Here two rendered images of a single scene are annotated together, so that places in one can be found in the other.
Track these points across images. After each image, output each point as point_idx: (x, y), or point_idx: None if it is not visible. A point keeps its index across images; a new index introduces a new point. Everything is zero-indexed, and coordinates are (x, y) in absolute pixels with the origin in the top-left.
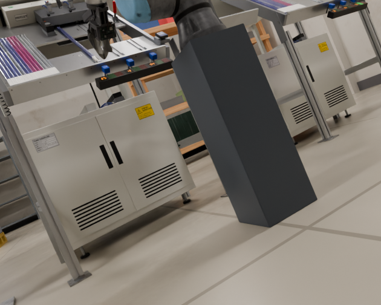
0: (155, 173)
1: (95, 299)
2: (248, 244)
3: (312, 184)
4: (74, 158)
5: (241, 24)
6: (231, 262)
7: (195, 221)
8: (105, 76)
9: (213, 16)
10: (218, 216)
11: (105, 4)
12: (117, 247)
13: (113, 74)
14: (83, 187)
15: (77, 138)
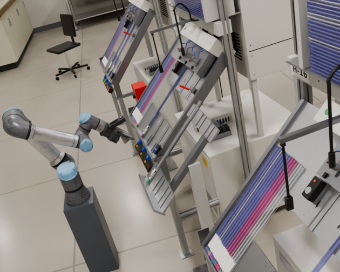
0: (209, 195)
1: (117, 206)
2: None
3: None
4: (186, 145)
5: (63, 210)
6: None
7: (157, 233)
8: (138, 145)
9: (65, 196)
10: (145, 243)
11: (101, 133)
12: (186, 198)
13: (139, 147)
14: None
15: (186, 138)
